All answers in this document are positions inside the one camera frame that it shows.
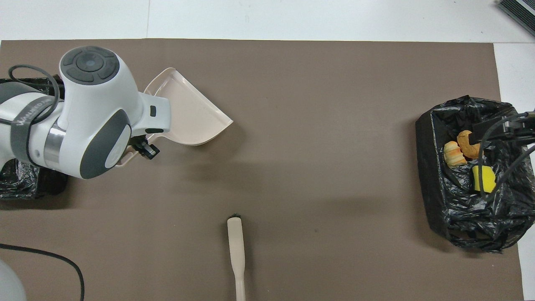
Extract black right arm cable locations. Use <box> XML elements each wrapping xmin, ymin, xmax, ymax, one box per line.
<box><xmin>479</xmin><ymin>111</ymin><xmax>535</xmax><ymax>197</ymax></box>

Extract yellow sponge piece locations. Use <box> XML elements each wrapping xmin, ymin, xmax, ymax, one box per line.
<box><xmin>472</xmin><ymin>165</ymin><xmax>497</xmax><ymax>194</ymax></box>

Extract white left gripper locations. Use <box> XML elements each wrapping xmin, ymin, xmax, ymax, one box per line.
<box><xmin>131</xmin><ymin>92</ymin><xmax>172</xmax><ymax>161</ymax></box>

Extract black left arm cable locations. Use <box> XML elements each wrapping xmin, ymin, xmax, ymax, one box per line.
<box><xmin>0</xmin><ymin>64</ymin><xmax>85</xmax><ymax>301</ymax></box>

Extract pale cream toy croissant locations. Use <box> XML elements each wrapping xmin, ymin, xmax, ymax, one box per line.
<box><xmin>443</xmin><ymin>141</ymin><xmax>467</xmax><ymax>167</ymax></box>

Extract beige hand brush black bristles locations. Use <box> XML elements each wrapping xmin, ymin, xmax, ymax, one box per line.
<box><xmin>227</xmin><ymin>213</ymin><xmax>247</xmax><ymax>301</ymax></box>

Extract brown toy bun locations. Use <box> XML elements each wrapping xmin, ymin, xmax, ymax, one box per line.
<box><xmin>457</xmin><ymin>130</ymin><xmax>481</xmax><ymax>159</ymax></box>

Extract black bag lined bin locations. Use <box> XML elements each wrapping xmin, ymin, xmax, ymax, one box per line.
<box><xmin>415</xmin><ymin>95</ymin><xmax>528</xmax><ymax>253</ymax></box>
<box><xmin>0</xmin><ymin>74</ymin><xmax>69</xmax><ymax>199</ymax></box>

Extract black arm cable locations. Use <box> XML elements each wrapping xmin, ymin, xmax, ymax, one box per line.
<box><xmin>0</xmin><ymin>64</ymin><xmax>85</xmax><ymax>301</ymax></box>
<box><xmin>479</xmin><ymin>111</ymin><xmax>535</xmax><ymax>197</ymax></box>

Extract grey ribbed metal device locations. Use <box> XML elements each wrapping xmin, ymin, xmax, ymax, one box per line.
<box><xmin>497</xmin><ymin>0</ymin><xmax>535</xmax><ymax>26</ymax></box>

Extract beige plastic dustpan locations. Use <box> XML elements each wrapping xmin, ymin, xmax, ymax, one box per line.
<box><xmin>115</xmin><ymin>67</ymin><xmax>234</xmax><ymax>168</ymax></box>

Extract brown table mat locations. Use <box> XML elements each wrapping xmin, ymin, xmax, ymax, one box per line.
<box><xmin>0</xmin><ymin>39</ymin><xmax>525</xmax><ymax>301</ymax></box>

